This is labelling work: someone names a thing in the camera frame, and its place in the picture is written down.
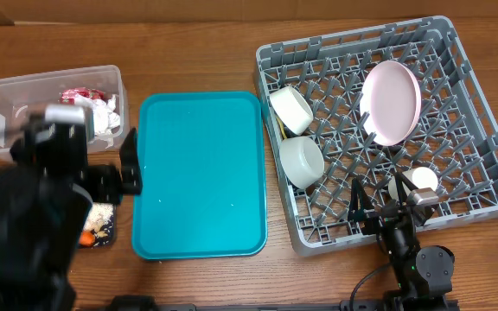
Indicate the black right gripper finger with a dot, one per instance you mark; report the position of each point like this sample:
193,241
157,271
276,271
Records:
403,183
360,208

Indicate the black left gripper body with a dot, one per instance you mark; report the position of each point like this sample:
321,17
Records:
103,183

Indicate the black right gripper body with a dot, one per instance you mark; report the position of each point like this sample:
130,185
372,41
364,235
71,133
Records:
379,218

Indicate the white paper cup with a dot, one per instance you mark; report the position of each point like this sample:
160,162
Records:
421,177

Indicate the orange carrot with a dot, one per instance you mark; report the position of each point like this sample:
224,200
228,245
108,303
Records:
87,239

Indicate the white napkin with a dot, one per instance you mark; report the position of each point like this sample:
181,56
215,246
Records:
105,119

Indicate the grey bowl with peanuts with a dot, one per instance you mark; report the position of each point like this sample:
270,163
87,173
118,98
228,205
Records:
302,161

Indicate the foil wrapper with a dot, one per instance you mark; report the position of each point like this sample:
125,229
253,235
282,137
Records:
75,95

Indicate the yellow plastic spoon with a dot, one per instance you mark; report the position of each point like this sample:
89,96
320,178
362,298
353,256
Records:
281,127

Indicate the white bowl with peanuts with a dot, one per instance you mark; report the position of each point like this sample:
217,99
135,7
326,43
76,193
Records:
292,109

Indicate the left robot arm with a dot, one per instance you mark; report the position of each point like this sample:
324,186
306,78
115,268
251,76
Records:
45,198

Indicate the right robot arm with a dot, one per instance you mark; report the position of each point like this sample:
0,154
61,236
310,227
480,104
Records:
423,274

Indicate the black waste tray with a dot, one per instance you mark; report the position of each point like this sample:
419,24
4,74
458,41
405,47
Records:
101,242

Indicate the grey dishwasher rack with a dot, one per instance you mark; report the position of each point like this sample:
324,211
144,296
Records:
456,135

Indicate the rice and peanut pile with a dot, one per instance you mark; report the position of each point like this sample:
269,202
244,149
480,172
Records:
99,216

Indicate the teal plastic tray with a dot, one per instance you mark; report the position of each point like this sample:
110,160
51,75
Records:
202,161

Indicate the clear plastic bin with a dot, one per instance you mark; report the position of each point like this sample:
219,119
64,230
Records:
21,95

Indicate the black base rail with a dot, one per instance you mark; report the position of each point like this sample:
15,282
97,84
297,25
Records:
145,302

